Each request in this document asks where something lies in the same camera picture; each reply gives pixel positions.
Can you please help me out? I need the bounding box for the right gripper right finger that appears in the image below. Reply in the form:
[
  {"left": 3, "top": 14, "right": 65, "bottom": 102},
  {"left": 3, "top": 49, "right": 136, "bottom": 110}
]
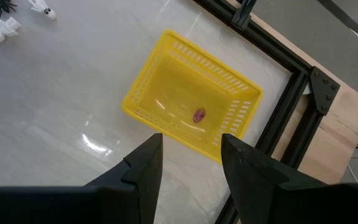
[{"left": 221, "top": 133, "right": 358, "bottom": 224}]

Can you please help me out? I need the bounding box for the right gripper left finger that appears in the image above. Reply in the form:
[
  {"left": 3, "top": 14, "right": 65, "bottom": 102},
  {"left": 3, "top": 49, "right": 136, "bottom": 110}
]
[{"left": 0, "top": 133, "right": 164, "bottom": 224}]

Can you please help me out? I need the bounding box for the purple translucent witch hat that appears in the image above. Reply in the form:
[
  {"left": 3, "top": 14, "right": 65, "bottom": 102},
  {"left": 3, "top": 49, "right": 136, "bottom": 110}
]
[{"left": 193, "top": 108, "right": 207, "bottom": 124}]

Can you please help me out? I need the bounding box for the white plastic ghost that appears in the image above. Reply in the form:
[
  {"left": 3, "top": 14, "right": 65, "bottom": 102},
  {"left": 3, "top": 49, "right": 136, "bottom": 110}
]
[
  {"left": 0, "top": 17, "right": 22, "bottom": 43},
  {"left": 28, "top": 0, "right": 57, "bottom": 21}
]

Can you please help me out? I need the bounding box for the black plastic spider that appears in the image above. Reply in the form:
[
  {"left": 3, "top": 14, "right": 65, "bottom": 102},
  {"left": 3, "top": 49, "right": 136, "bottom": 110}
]
[{"left": 0, "top": 0, "right": 18, "bottom": 19}]

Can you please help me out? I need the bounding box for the yellow plastic basket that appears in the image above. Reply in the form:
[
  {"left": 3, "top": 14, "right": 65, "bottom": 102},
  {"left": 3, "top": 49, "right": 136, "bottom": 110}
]
[{"left": 121, "top": 29, "right": 264, "bottom": 165}]

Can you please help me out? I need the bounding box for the black aluminium table frame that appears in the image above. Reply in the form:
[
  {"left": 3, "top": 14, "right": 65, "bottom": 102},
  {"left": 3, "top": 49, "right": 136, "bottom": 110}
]
[{"left": 193, "top": 0, "right": 341, "bottom": 224}]

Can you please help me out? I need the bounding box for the black frame clamp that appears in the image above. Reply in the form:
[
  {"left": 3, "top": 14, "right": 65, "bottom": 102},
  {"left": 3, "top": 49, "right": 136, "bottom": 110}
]
[{"left": 231, "top": 0, "right": 257, "bottom": 30}]

